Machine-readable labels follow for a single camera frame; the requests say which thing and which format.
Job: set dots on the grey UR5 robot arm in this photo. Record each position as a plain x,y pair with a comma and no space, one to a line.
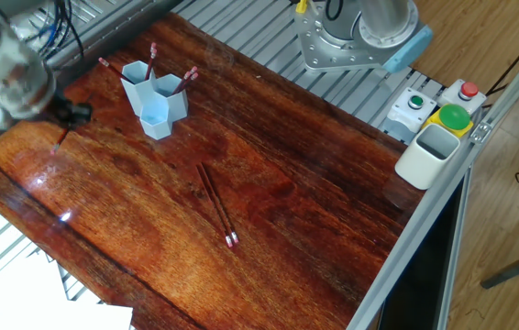
374,23

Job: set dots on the brown wood-grain board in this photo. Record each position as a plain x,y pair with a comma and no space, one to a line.
314,202

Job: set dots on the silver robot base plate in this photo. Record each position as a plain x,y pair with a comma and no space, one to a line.
328,50

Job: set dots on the white control button box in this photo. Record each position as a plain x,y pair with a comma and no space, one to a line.
404,115

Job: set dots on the light blue hexagonal pen holder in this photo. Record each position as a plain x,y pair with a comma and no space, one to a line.
154,115

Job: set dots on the large white paper sheet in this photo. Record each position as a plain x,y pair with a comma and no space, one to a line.
12,307

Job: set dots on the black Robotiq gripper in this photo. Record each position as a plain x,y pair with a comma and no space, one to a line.
69,110

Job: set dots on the white rounded rectangular pen holder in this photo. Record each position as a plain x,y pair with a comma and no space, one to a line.
420,165

